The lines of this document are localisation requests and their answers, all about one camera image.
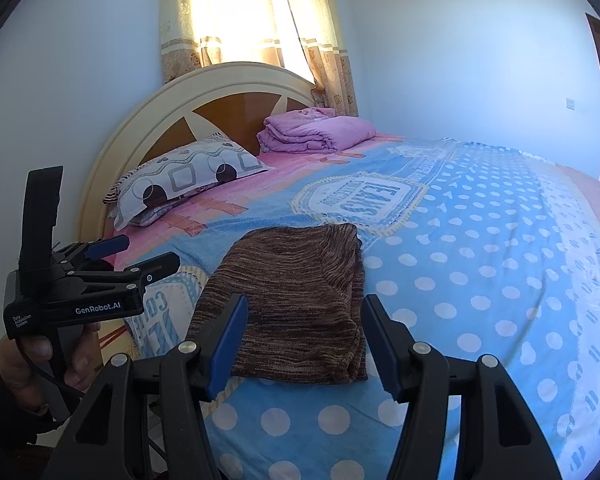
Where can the brown knit sweater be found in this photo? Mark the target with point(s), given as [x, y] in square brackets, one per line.
[290, 285]

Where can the blue pink printed bed sheet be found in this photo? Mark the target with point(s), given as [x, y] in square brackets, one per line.
[480, 260]

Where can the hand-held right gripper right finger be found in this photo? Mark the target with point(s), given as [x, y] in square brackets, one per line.
[382, 350]

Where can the person's left hand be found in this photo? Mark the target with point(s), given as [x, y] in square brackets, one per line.
[25, 352]

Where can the white wall switch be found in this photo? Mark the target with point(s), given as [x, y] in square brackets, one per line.
[571, 104]

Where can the beige patterned curtain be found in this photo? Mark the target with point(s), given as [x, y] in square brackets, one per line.
[330, 35]

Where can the patterned grey pillow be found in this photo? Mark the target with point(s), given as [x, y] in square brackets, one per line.
[180, 175]

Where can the cream wooden headboard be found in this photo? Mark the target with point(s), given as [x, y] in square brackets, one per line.
[130, 125]

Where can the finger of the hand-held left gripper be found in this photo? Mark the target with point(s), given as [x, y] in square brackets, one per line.
[150, 270]
[107, 246]

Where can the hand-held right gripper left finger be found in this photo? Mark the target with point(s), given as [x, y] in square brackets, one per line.
[227, 350]

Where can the folded pink blanket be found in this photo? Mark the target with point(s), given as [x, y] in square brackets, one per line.
[320, 132]

